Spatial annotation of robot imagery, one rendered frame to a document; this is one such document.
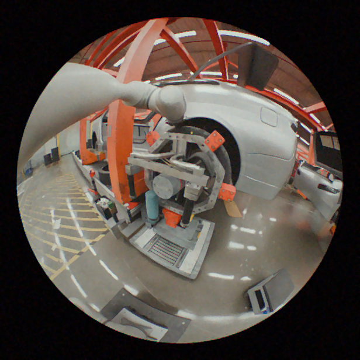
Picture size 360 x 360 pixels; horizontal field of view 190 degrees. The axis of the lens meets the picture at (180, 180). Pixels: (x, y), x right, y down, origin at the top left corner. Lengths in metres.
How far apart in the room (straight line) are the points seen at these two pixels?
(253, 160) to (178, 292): 1.33
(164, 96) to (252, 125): 0.74
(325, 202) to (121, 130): 2.98
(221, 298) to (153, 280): 0.69
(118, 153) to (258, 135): 1.08
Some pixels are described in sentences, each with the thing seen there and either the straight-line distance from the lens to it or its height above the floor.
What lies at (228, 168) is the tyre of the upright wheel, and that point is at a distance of 0.59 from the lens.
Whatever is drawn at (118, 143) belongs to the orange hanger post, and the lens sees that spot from 0.75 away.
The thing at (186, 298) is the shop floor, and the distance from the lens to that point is 1.12.
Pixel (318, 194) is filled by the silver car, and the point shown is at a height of 0.99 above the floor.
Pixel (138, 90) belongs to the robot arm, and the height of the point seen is 1.26.
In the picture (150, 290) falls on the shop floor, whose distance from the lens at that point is 1.11.
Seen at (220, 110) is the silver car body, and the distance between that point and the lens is 0.91.
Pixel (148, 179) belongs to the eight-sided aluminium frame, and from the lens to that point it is 0.76.
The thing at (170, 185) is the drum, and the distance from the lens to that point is 0.46.
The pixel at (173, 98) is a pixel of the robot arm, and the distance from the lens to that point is 0.31.
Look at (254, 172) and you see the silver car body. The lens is 0.92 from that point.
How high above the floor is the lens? 1.10
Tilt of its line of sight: 25 degrees down
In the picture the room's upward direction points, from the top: 8 degrees clockwise
